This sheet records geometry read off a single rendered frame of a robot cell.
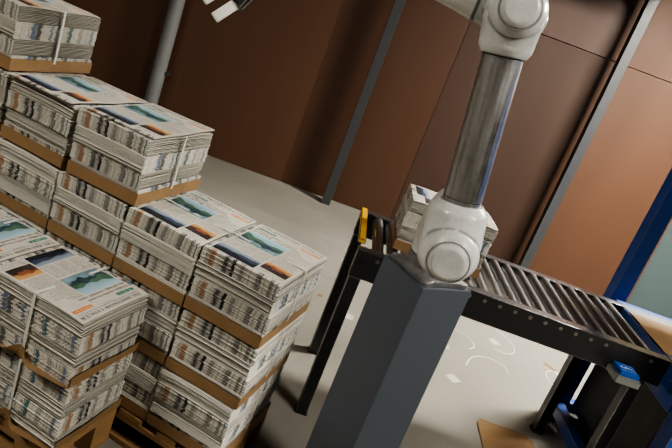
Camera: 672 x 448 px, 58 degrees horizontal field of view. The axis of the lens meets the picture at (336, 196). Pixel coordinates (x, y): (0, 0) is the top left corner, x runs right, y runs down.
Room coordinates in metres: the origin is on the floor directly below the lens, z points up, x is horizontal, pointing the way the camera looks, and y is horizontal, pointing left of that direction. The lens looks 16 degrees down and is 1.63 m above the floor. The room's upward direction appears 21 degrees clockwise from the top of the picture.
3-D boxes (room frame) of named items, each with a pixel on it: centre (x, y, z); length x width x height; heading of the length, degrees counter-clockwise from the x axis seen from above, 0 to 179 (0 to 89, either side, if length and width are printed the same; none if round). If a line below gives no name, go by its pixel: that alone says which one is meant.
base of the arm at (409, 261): (1.75, -0.36, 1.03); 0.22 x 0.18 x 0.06; 126
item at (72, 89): (2.08, 0.97, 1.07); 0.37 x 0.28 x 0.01; 163
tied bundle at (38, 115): (2.10, 0.97, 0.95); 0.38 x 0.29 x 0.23; 163
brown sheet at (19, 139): (2.10, 0.97, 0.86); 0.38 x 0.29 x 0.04; 163
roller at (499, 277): (2.56, -0.82, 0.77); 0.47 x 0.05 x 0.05; 2
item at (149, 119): (2.03, 0.68, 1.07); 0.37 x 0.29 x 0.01; 165
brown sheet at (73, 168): (2.02, 0.68, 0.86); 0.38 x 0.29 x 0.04; 165
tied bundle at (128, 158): (2.02, 0.68, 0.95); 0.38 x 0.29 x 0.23; 165
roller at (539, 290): (2.57, -1.02, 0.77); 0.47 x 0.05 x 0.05; 2
